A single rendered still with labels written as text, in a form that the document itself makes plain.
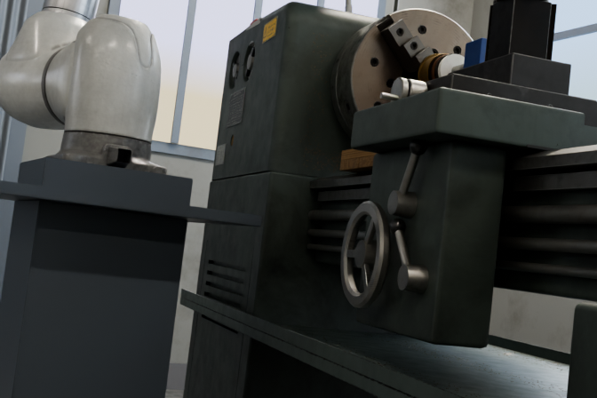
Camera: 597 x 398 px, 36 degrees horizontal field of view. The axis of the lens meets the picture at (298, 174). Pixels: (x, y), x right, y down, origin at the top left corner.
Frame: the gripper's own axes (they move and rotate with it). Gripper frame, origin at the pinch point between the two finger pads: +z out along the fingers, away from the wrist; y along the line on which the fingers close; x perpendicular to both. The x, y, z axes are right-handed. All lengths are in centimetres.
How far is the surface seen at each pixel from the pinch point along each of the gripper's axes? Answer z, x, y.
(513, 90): 38, -1, 87
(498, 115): 44, -10, 98
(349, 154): 45, -6, 37
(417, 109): 44, -18, 93
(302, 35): 17.8, -10.4, 11.2
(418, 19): 13.3, 9.9, 26.7
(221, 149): 40, -14, -38
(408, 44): 20.7, 5.5, 32.7
